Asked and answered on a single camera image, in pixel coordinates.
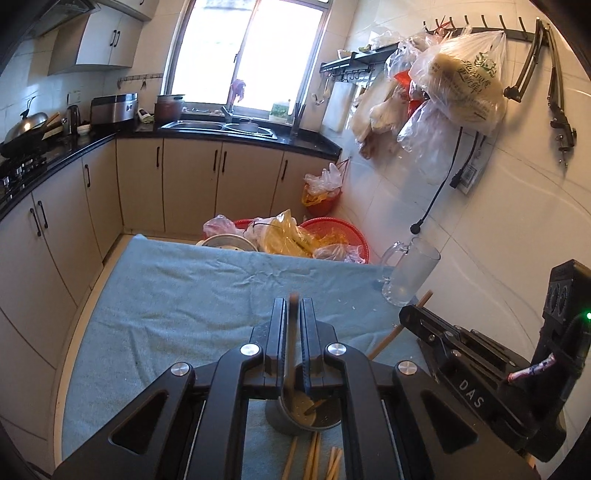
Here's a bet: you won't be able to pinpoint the printed hanging plastic bag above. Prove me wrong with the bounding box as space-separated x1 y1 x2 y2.
409 28 509 134

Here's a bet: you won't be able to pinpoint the black wall shelf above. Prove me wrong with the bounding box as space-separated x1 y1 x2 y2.
318 41 400 77

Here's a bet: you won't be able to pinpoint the small beige wall cabinet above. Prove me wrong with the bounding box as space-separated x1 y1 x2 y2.
48 4 144 75

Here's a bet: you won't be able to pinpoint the white bag in bin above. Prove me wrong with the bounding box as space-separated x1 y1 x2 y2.
305 161 346 195

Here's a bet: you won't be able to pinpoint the black power adapter with tag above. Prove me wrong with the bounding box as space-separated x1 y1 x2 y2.
450 134 490 195

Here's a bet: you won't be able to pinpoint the white cutting board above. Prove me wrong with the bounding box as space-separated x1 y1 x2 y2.
322 80 356 132

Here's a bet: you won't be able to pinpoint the hanging bag with cream contents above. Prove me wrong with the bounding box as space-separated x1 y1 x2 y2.
351 78 416 160

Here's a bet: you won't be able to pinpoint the black cable with plug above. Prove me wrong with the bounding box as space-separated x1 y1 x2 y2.
411 127 465 236

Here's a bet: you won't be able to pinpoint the large red mesh basket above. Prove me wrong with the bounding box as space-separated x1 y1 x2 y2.
300 217 372 265

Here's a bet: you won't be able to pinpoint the clear hanging plastic bag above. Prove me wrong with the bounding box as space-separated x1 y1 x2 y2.
397 99 462 185

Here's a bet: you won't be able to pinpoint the taped gripper cable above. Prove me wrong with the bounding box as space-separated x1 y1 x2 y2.
507 354 556 384

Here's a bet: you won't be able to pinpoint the wok with lid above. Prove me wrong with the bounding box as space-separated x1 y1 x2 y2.
0 99 63 155

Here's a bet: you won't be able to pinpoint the silver rice cooker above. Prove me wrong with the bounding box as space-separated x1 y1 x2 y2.
90 93 139 126

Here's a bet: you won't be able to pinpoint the steel utensil holder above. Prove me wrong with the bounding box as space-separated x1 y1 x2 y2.
291 102 308 137

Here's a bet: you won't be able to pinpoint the clear glass mug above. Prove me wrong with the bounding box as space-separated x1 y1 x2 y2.
381 237 441 308

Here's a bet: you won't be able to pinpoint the black kitchen countertop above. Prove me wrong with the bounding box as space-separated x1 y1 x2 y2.
0 117 342 222

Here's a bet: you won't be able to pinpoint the bundle of wooden chopsticks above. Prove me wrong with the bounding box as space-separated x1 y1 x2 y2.
0 136 340 308

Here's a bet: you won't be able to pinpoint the gas stove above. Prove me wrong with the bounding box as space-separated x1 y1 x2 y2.
0 154 49 195

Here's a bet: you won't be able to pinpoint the kitchen window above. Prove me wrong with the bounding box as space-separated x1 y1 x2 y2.
161 0 345 118

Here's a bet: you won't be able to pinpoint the black wall hook rack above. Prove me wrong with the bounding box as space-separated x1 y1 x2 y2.
425 16 550 44

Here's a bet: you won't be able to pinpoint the tall beige wall cabinets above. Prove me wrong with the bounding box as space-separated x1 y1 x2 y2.
99 0 158 21

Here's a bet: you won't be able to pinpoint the grey chopstick cup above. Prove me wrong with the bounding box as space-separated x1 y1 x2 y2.
265 385 345 437

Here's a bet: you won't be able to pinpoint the red trash bin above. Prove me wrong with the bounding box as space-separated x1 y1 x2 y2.
302 185 343 217

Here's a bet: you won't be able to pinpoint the wall hook bar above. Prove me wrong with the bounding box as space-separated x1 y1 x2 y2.
117 74 162 88

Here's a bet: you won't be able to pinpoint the light blue tablecloth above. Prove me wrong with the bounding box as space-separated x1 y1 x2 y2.
60 234 444 480

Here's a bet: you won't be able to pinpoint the brown clay pot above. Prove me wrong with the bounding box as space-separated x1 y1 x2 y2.
154 95 186 125

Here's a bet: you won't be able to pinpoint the steel kitchen sink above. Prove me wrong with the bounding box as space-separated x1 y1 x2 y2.
161 119 279 140

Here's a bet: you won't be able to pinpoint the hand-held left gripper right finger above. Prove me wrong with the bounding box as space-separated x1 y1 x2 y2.
300 298 536 480

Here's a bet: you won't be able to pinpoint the pink plastic bag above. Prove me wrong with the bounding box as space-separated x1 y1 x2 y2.
203 215 245 238

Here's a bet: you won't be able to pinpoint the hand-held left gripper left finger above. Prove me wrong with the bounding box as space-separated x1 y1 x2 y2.
53 298 289 480

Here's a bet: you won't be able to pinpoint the yellow plastic bag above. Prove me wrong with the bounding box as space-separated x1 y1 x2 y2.
245 210 320 259

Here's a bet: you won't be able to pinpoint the steel range hood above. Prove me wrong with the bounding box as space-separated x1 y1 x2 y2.
23 0 102 40

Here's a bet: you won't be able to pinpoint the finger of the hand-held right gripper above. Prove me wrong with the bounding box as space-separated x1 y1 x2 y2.
399 305 509 371

